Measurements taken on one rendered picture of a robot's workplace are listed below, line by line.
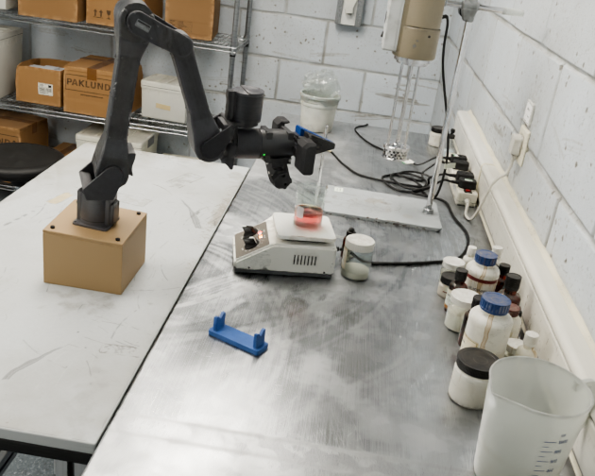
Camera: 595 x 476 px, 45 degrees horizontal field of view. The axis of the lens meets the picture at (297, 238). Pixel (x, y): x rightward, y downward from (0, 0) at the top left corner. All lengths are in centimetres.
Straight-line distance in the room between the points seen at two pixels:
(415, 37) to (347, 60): 212
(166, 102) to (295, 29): 76
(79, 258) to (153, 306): 15
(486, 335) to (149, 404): 54
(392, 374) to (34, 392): 54
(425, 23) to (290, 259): 64
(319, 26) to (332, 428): 296
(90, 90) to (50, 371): 266
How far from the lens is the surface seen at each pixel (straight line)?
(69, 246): 130
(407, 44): 171
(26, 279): 137
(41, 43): 419
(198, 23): 352
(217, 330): 120
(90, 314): 125
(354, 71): 381
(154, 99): 369
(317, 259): 140
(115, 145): 126
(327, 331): 125
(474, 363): 112
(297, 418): 104
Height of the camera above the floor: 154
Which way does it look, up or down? 23 degrees down
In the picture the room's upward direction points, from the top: 8 degrees clockwise
